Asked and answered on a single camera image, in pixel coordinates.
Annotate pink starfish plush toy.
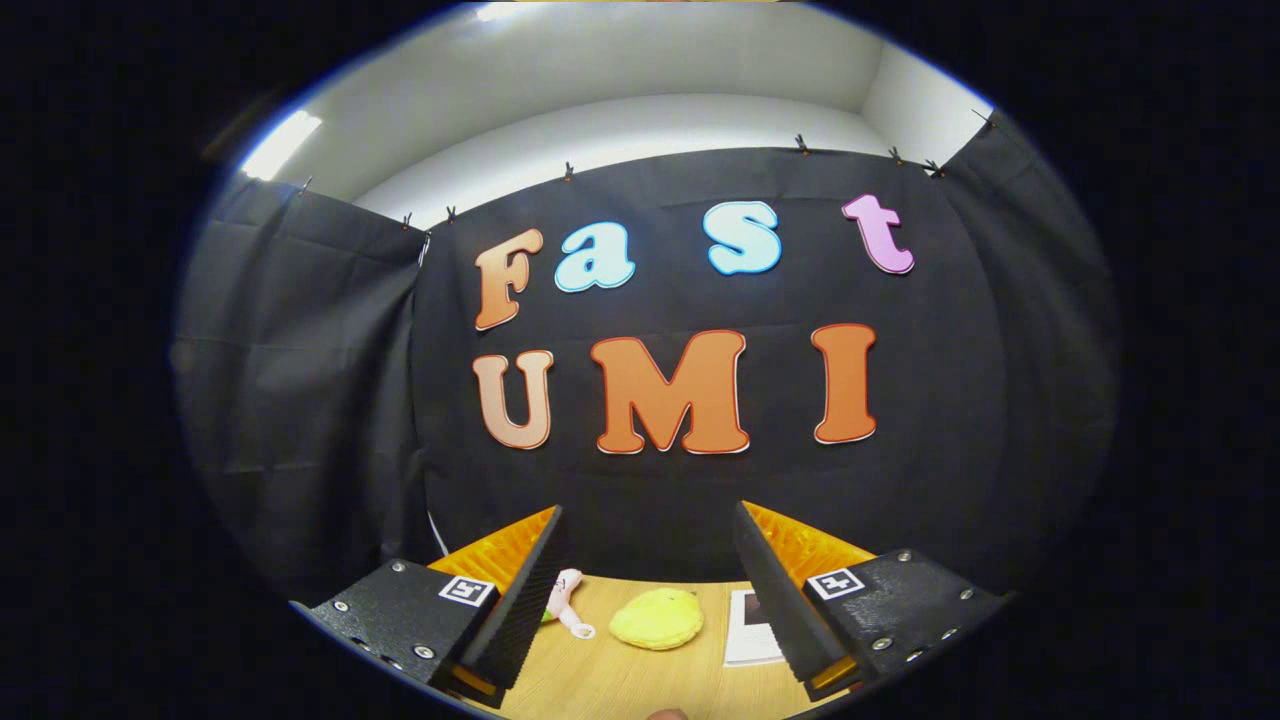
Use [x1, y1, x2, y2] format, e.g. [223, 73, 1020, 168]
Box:
[545, 568, 597, 641]

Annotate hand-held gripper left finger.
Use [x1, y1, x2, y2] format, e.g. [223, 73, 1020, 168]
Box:
[290, 505, 567, 709]

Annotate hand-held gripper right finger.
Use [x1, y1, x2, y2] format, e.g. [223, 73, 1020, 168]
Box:
[733, 500, 1011, 703]

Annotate white booklet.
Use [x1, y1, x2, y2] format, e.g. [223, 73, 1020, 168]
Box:
[723, 590, 786, 668]

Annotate row of black cloth clips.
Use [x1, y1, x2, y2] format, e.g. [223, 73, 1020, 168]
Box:
[295, 108, 1001, 231]

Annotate long ceiling light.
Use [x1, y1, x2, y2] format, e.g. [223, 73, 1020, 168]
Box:
[238, 110, 324, 183]

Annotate yellow knitted plush toy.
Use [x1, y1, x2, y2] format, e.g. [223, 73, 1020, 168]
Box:
[608, 588, 705, 652]

